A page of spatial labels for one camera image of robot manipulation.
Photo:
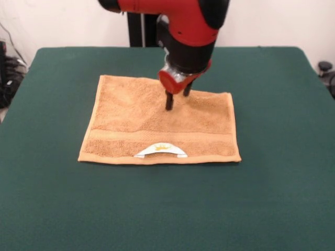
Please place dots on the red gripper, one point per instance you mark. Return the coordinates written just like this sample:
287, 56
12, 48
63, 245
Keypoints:
170, 82

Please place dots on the tan terry towel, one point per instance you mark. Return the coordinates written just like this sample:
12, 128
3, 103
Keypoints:
131, 117

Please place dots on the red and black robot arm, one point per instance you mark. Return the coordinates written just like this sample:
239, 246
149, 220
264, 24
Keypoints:
188, 31

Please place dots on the dark green table cloth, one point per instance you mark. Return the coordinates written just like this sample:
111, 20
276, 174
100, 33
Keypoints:
78, 196

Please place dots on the black office chair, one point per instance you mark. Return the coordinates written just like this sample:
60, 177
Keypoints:
324, 66

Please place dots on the black electronics box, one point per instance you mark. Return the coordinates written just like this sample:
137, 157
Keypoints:
2, 62

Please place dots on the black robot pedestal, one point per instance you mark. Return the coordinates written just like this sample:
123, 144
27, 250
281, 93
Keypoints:
136, 28

